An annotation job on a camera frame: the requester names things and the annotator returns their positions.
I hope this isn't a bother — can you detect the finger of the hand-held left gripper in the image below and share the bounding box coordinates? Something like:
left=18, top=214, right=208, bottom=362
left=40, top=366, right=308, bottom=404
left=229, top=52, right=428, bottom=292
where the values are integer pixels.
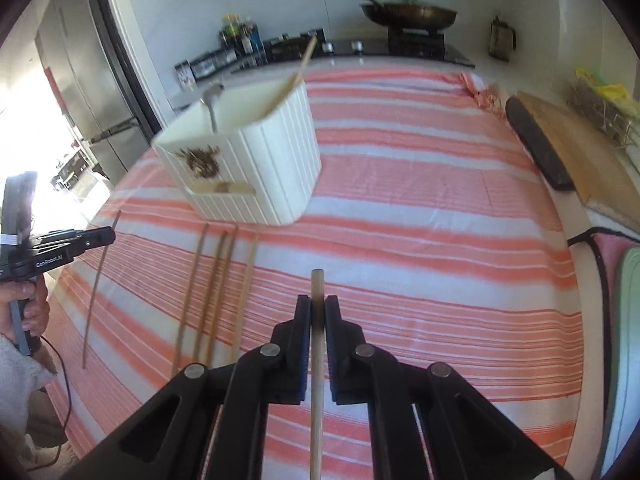
left=75, top=226, right=117, bottom=259

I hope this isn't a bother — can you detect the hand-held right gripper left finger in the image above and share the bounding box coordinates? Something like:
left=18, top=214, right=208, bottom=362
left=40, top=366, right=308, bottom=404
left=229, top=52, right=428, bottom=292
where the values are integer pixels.
left=62, top=294, right=313, bottom=480

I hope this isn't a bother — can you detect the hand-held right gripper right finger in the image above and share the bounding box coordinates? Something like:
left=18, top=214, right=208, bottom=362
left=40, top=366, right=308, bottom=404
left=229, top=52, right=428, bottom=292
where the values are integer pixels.
left=324, top=295, right=576, bottom=480

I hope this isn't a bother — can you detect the brown wooden chopstick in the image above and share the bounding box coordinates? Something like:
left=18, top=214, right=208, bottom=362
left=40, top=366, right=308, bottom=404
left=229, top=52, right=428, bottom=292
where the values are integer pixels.
left=81, top=210, right=122, bottom=368
left=197, top=231, right=228, bottom=363
left=310, top=269, right=325, bottom=480
left=262, top=35, right=318, bottom=113
left=232, top=234, right=261, bottom=353
left=171, top=224, right=210, bottom=377
left=212, top=227, right=240, bottom=358

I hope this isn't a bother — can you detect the metal spoon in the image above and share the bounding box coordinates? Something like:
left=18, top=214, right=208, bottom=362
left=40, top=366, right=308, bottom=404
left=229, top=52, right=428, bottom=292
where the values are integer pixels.
left=200, top=84, right=226, bottom=133

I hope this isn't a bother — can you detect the cream ribbed utensil holder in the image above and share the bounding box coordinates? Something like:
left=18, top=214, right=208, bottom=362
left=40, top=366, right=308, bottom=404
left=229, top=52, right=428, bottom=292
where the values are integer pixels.
left=152, top=81, right=323, bottom=227

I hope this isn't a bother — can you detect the person's left forearm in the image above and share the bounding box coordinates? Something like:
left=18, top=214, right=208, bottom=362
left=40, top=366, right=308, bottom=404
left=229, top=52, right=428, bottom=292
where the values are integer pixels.
left=0, top=332, right=58, bottom=411

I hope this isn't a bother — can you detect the person's left hand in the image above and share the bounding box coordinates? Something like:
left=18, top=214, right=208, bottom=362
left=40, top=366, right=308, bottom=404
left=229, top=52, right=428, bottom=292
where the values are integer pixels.
left=0, top=280, right=52, bottom=346

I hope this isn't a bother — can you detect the dark wooden side table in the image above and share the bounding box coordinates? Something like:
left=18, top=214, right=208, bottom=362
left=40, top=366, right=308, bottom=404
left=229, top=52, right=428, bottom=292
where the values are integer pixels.
left=52, top=145, right=103, bottom=193

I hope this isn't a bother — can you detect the grey refrigerator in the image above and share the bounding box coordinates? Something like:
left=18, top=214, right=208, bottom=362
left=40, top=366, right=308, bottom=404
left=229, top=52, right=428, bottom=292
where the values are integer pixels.
left=35, top=0, right=168, bottom=178

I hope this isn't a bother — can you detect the pink striped tablecloth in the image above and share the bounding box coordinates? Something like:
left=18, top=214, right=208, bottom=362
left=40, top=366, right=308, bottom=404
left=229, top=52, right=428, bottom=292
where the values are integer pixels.
left=47, top=65, right=586, bottom=480

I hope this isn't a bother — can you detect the yellow cap oil bottle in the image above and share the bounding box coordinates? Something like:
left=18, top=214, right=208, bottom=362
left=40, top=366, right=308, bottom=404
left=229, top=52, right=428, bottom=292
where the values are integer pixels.
left=220, top=14, right=242, bottom=53

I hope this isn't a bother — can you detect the black burner grate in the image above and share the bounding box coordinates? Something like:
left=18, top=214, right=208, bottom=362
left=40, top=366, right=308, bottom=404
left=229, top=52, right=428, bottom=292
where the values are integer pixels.
left=389, top=26, right=447, bottom=57
left=265, top=27, right=326, bottom=63

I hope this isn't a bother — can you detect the pale green tray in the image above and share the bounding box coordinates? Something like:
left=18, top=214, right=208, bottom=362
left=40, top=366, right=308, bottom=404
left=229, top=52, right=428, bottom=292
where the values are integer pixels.
left=597, top=246, right=640, bottom=466

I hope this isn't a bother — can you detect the pink mat black edge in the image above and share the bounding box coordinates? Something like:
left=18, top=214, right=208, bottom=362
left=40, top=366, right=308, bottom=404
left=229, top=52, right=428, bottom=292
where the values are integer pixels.
left=567, top=226, right=640, bottom=321

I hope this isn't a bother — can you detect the black oblong bar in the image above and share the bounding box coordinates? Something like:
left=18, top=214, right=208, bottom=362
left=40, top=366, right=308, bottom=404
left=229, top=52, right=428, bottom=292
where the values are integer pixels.
left=505, top=96, right=576, bottom=192

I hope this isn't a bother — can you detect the black glass cooktop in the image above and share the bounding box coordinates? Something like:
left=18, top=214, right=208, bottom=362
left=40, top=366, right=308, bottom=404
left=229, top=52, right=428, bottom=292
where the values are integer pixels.
left=247, top=35, right=476, bottom=70

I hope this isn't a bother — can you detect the wooden cutting board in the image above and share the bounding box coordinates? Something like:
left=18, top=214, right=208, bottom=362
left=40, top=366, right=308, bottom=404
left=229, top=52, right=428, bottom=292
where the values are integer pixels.
left=516, top=91, right=640, bottom=233

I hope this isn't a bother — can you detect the dark wok with glass lid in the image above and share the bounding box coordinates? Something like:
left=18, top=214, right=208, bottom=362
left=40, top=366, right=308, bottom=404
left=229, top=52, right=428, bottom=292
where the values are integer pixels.
left=327, top=0, right=458, bottom=31

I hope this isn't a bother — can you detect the glass french press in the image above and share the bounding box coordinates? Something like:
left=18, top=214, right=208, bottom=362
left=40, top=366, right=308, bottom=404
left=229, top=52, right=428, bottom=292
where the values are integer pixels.
left=487, top=14, right=517, bottom=63

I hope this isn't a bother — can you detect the yellow cloth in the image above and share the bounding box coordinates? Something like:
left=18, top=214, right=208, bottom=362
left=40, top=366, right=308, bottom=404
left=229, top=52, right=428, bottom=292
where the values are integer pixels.
left=575, top=66, right=632, bottom=106

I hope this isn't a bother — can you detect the black cable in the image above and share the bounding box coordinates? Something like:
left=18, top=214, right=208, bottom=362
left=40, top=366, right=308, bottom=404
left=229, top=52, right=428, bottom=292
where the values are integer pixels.
left=39, top=335, right=73, bottom=466

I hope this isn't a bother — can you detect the wire basket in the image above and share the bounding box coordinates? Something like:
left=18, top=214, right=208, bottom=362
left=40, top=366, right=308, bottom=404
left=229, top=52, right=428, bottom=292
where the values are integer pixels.
left=569, top=72, right=640, bottom=153

